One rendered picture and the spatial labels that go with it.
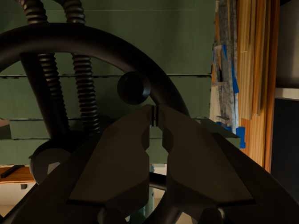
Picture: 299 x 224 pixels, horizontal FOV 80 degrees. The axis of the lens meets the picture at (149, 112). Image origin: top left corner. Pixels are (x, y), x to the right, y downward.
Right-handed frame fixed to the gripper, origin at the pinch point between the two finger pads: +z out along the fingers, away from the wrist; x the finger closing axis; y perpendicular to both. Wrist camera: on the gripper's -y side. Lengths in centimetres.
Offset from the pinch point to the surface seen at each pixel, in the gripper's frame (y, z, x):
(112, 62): -1.7, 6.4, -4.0
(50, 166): 7.3, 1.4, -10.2
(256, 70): 35, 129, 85
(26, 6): -6.6, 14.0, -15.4
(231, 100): 41, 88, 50
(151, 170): 53, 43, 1
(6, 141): 18.0, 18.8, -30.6
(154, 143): 18.4, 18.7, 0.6
